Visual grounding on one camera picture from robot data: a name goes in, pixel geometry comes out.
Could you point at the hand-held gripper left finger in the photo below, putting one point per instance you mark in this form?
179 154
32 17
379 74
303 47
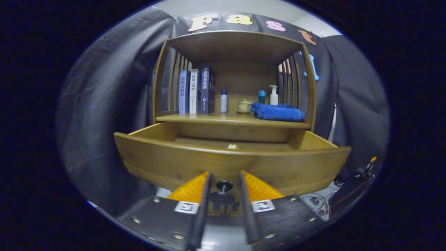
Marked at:
202 212

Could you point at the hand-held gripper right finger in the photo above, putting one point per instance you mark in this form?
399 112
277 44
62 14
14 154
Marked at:
248 212

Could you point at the black drawer knob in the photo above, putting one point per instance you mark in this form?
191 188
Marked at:
223 198

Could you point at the wooden drawer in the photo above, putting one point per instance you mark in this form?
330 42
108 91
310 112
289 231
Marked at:
244 167

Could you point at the wooden countertop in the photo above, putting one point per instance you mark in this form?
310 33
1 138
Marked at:
223 119

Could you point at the wooden cabinet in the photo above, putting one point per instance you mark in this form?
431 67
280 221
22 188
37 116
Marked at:
240 78

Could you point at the blue folded towel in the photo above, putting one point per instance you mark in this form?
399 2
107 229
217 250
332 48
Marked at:
278 112

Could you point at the lidded ceramic teacup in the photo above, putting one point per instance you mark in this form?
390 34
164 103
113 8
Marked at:
244 106

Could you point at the black equipment with orange part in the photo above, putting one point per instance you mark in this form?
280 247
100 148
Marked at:
352 188

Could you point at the white bottle blue cap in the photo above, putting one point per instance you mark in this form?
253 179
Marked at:
223 103

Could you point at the teal bottle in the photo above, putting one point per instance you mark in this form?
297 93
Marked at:
261 97

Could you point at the white pump bottle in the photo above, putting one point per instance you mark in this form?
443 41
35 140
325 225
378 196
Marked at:
274 99

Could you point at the white book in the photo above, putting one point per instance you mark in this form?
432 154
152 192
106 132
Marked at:
194 92

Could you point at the light blue book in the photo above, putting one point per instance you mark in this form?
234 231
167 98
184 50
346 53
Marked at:
184 92

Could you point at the dark blue book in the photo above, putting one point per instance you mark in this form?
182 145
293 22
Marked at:
206 90

